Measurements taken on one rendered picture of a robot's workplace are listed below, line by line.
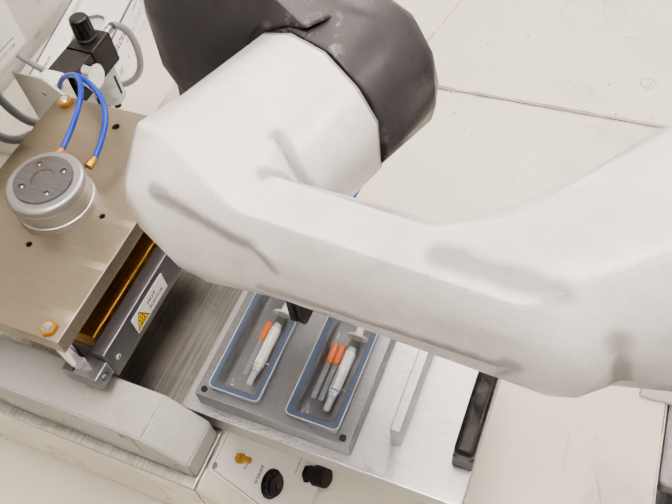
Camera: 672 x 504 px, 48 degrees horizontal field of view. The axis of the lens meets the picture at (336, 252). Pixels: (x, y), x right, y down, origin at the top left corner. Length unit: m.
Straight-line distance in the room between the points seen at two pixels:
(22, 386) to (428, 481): 0.42
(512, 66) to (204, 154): 1.08
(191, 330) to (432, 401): 0.29
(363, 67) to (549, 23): 1.11
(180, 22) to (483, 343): 0.24
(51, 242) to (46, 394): 0.16
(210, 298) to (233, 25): 0.52
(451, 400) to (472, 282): 0.50
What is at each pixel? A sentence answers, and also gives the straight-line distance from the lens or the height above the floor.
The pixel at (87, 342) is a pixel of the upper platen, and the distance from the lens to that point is 0.78.
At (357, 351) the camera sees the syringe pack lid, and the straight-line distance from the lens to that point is 0.75.
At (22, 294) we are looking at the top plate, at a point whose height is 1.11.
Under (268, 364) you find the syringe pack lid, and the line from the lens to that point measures 0.76.
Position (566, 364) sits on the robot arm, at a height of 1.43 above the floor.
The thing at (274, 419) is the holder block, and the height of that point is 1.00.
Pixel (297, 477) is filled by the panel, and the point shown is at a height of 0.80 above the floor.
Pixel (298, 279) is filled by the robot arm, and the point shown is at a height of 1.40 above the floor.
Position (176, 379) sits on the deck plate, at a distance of 0.86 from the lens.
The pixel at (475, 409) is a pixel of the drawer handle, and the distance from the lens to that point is 0.72.
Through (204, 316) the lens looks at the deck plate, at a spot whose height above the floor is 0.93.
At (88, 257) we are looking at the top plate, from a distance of 0.75.
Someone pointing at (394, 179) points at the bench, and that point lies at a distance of 1.20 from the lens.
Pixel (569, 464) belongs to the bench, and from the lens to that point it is 0.99.
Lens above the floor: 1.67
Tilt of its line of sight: 55 degrees down
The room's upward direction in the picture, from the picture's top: 10 degrees counter-clockwise
